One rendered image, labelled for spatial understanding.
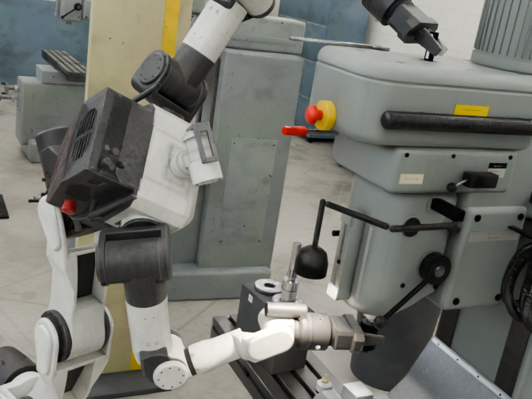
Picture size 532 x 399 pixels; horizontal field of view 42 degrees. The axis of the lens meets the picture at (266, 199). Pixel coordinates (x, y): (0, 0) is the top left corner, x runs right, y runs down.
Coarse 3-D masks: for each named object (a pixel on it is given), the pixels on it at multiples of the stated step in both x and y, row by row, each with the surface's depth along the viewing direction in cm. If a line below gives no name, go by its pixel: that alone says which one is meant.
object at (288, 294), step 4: (284, 284) 196; (284, 288) 196; (288, 288) 195; (292, 288) 195; (296, 288) 196; (284, 292) 196; (288, 292) 196; (292, 292) 196; (296, 292) 197; (280, 296) 198; (284, 296) 196; (288, 296) 196; (292, 296) 196; (296, 296) 198; (280, 300) 198; (284, 300) 197; (288, 300) 196; (292, 300) 197
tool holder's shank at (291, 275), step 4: (296, 244) 192; (300, 244) 193; (292, 248) 194; (296, 248) 192; (300, 248) 193; (292, 252) 193; (296, 252) 193; (292, 256) 194; (292, 260) 194; (292, 264) 194; (288, 268) 196; (292, 268) 194; (288, 272) 195; (292, 272) 195; (288, 276) 195; (292, 276) 195; (296, 276) 196; (292, 280) 196
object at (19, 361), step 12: (0, 348) 222; (12, 348) 223; (0, 360) 217; (12, 360) 216; (24, 360) 218; (0, 372) 213; (12, 372) 212; (24, 372) 215; (36, 372) 218; (0, 384) 211
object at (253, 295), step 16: (256, 288) 204; (272, 288) 205; (240, 304) 210; (256, 304) 202; (240, 320) 210; (256, 320) 202; (288, 352) 198; (304, 352) 201; (272, 368) 197; (288, 368) 200
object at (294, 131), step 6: (288, 126) 149; (294, 126) 150; (300, 126) 150; (282, 132) 149; (288, 132) 148; (294, 132) 149; (300, 132) 150; (306, 132) 150; (312, 132) 151; (318, 132) 152; (324, 132) 153; (330, 132) 153; (336, 132) 154
